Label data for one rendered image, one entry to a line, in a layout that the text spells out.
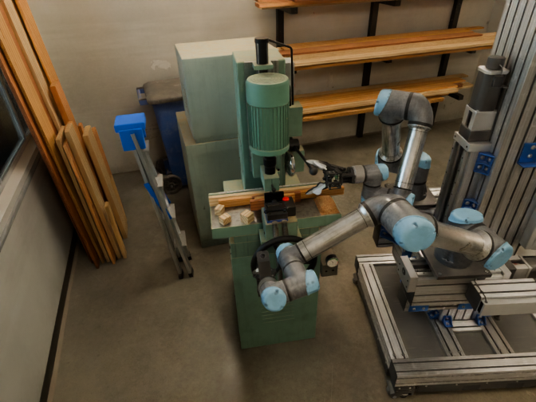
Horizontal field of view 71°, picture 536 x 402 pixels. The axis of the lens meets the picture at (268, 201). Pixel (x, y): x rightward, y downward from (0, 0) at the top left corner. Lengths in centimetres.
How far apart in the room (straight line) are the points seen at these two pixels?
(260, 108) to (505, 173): 102
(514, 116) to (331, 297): 153
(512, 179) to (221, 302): 177
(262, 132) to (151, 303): 153
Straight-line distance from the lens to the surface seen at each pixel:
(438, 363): 215
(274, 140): 158
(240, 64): 173
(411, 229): 121
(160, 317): 258
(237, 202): 179
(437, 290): 181
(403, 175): 167
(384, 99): 170
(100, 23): 377
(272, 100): 151
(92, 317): 275
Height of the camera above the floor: 193
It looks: 34 degrees down
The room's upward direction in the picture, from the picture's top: 2 degrees counter-clockwise
